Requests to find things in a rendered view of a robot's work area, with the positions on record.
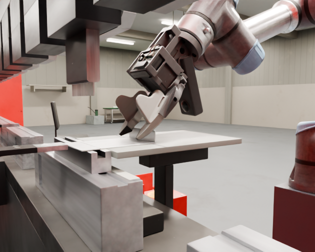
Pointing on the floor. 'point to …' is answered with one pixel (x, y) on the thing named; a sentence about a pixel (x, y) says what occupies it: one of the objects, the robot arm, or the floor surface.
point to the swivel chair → (59, 124)
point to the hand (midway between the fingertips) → (134, 134)
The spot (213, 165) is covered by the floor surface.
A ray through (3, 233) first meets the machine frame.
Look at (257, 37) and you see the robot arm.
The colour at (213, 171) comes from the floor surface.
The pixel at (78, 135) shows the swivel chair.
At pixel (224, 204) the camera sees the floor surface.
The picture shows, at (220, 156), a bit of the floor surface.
